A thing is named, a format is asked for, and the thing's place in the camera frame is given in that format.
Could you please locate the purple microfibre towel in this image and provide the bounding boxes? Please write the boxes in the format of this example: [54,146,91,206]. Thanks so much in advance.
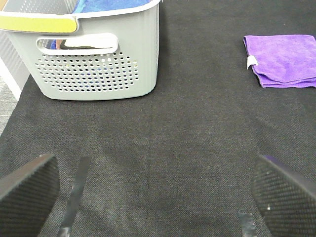
[243,35,316,88]

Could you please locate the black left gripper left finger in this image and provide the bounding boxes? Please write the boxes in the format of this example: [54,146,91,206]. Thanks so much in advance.
[0,154,60,237]

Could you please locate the blue towel in basket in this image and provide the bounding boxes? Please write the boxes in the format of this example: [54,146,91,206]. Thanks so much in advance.
[73,0,150,13]

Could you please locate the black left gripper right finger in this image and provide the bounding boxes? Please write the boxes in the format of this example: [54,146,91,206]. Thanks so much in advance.
[251,156,316,237]

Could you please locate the black fabric table mat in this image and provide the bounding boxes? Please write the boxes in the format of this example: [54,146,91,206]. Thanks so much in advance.
[0,0,316,237]

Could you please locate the grey perforated plastic basket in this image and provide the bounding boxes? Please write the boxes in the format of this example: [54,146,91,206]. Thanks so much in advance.
[0,0,159,101]

